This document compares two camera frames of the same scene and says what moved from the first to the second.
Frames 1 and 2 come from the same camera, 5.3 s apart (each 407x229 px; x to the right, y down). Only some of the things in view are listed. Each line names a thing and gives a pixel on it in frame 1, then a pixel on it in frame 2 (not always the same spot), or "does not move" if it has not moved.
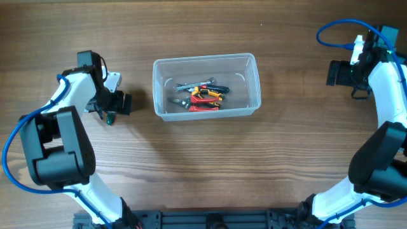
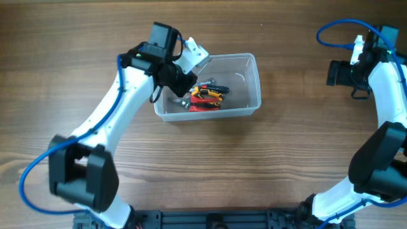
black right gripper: (341, 78) does not move
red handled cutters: (191, 103) does not move
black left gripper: (117, 105) to (180, 88)
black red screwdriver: (217, 88) does not move
